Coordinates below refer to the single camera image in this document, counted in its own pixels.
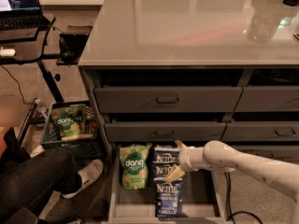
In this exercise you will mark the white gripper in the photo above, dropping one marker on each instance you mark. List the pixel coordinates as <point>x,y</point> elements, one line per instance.
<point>185,160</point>

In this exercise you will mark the green dang rice chip bag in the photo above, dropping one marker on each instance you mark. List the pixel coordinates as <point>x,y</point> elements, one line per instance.
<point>135,172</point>

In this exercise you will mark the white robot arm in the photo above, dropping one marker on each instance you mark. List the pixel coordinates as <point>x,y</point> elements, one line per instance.
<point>218,156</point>

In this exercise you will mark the blue kettle chip bag back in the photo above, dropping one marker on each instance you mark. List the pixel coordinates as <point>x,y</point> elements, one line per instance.
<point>166,155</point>

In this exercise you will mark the blue kettle chip bag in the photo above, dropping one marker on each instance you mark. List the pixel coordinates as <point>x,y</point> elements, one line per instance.
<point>166,155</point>
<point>161,169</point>
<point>168,198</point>

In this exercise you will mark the blue kettle chip bag middle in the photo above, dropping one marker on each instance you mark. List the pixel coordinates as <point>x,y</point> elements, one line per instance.
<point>161,169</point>

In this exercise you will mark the blue kettle chip bag front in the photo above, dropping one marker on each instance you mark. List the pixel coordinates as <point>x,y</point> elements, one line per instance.
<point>168,198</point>

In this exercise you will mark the open bottom left drawer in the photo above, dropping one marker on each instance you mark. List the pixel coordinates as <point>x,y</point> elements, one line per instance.
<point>201,201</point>

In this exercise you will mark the grey top left drawer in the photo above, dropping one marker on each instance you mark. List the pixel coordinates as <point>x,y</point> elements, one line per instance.
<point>164,99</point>

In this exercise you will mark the grey middle right drawer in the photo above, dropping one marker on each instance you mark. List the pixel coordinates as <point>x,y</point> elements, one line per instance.
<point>249,131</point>

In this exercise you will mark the grey middle left drawer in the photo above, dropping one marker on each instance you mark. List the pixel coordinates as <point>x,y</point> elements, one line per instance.
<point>152,131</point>

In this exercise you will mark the grey top right drawer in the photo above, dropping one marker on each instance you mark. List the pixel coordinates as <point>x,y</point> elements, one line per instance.
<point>269,99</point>

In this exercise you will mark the green dang bag in crate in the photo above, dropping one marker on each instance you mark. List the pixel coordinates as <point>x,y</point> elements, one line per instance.
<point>70,120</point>

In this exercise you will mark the white shoe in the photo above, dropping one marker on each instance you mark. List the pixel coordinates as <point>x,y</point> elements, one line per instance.
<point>89,174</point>

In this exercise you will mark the grey cabinet with glossy top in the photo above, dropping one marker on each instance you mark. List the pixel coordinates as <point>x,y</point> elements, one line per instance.
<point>205,43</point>

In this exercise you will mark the person leg black trousers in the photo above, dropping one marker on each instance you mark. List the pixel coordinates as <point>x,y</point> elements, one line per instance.
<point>27,181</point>

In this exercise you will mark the black box on floor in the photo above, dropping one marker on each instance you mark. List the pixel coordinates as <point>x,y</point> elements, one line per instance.
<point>72,42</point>

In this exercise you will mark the black laptop stand desk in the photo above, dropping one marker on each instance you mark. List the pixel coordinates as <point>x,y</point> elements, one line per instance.
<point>33,52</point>

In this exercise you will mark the white device on desk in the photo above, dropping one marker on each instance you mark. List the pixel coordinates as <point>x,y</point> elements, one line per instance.
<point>7,52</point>

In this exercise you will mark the black laptop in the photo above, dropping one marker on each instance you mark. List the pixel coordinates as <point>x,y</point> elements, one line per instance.
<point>19,14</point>

